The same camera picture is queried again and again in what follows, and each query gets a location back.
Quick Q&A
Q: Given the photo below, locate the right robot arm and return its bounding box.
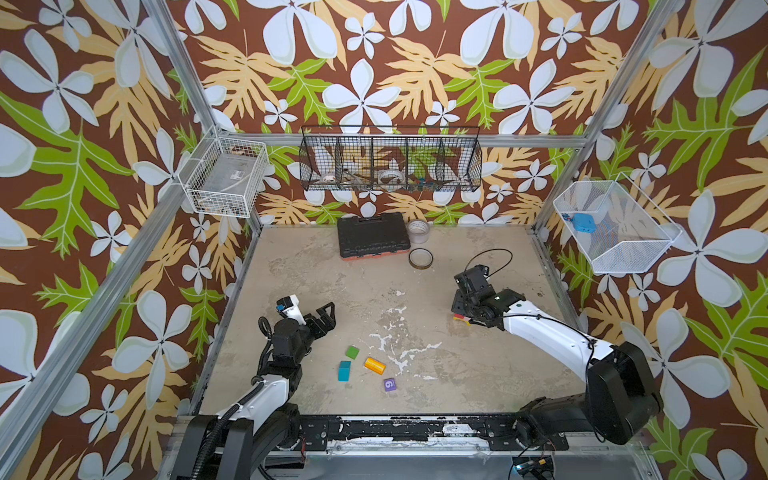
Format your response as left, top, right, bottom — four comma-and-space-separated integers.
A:
451, 265, 663, 448

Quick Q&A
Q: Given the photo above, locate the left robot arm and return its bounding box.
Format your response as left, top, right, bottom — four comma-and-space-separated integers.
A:
170, 295, 337, 479

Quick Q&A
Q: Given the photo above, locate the green cube block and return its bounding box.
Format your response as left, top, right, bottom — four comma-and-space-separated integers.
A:
345, 346, 360, 360

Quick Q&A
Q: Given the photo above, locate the teal wood block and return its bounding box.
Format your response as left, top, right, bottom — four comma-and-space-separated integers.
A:
337, 361, 351, 382

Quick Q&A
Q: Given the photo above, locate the orange cylinder block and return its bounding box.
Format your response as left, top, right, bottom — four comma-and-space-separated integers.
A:
364, 357, 386, 375

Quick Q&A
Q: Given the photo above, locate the brown tape roll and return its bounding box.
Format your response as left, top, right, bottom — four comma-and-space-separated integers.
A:
408, 248, 434, 270

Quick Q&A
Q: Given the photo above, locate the black tool case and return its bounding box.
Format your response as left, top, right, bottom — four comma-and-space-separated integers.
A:
337, 212, 411, 260

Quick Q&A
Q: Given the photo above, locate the blue object in basket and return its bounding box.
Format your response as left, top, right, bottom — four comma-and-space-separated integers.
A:
570, 213, 597, 234

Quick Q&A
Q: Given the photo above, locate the white tape roll in basket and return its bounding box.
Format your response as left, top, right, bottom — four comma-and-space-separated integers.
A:
377, 169, 406, 190

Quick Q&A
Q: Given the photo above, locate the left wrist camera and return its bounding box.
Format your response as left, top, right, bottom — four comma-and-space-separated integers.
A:
276, 294, 306, 325

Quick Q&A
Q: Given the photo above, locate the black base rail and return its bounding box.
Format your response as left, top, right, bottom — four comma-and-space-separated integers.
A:
247, 413, 570, 452

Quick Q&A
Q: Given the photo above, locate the black wire basket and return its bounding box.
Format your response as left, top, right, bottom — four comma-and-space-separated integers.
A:
296, 125, 483, 192

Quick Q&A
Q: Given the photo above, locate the white wire basket right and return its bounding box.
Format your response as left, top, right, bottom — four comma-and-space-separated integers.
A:
554, 174, 683, 275

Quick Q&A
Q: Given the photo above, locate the white wire basket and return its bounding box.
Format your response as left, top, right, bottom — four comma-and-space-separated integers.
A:
179, 128, 270, 219
554, 174, 683, 275

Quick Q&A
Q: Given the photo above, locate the white wire basket left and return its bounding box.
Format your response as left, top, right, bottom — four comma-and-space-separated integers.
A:
179, 128, 270, 219

